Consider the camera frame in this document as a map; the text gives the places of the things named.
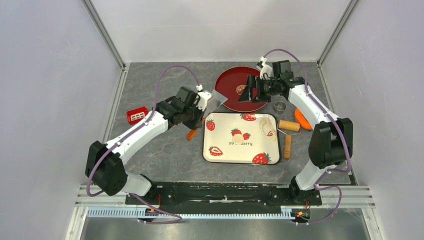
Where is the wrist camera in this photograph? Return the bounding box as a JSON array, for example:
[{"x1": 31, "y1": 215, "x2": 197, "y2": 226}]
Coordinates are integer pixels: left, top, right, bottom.
[
  {"x1": 256, "y1": 57, "x2": 294, "y2": 80},
  {"x1": 171, "y1": 86, "x2": 213, "y2": 112}
]

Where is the white strawberry tray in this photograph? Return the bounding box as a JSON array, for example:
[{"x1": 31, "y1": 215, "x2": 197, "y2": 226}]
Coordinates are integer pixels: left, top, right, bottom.
[{"x1": 202, "y1": 112, "x2": 282, "y2": 165}]

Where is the wooden dough roller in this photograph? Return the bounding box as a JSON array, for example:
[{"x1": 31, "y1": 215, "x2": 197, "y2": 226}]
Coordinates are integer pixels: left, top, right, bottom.
[{"x1": 277, "y1": 120, "x2": 301, "y2": 160}]

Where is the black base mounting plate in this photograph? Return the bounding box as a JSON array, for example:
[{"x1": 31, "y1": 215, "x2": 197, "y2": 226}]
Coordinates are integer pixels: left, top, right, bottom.
[{"x1": 143, "y1": 181, "x2": 322, "y2": 215}]

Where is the metal scraper orange handle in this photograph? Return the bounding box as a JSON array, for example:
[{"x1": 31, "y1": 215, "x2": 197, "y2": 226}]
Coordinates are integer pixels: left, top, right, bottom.
[{"x1": 186, "y1": 89, "x2": 228, "y2": 141}]

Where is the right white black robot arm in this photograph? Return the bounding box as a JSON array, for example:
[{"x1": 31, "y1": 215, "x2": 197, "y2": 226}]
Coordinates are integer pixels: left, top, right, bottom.
[{"x1": 238, "y1": 75, "x2": 353, "y2": 204}]

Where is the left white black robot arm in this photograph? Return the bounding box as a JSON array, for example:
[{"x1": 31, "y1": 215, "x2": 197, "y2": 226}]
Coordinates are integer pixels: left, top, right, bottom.
[{"x1": 85, "y1": 100, "x2": 208, "y2": 204}]

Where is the orange curved toy track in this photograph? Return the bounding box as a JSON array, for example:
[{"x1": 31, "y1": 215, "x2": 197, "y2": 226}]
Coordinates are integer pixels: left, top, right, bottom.
[{"x1": 294, "y1": 108, "x2": 313, "y2": 131}]

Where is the white dough piece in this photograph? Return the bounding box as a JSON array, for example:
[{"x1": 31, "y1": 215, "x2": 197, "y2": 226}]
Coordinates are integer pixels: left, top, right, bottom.
[{"x1": 232, "y1": 133, "x2": 245, "y2": 145}]

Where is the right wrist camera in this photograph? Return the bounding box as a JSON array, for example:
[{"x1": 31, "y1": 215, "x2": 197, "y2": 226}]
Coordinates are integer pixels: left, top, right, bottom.
[{"x1": 256, "y1": 57, "x2": 294, "y2": 80}]

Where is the red toy brick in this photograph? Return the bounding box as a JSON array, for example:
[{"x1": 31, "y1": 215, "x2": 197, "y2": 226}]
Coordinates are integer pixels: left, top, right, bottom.
[{"x1": 126, "y1": 106, "x2": 149, "y2": 125}]

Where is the aluminium frame rail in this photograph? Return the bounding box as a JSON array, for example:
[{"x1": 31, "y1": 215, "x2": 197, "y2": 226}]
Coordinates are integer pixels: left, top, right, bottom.
[{"x1": 74, "y1": 184, "x2": 376, "y2": 220}]

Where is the round red plate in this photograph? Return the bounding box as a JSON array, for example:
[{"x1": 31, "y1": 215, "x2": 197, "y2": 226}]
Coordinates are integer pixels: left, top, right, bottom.
[{"x1": 214, "y1": 66, "x2": 267, "y2": 113}]

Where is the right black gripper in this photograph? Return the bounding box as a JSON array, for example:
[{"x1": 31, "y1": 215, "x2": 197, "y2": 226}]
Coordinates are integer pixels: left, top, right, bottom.
[{"x1": 238, "y1": 74, "x2": 280, "y2": 104}]

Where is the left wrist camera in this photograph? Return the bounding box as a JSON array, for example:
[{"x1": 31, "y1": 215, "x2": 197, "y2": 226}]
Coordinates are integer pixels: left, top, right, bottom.
[{"x1": 171, "y1": 86, "x2": 213, "y2": 112}]

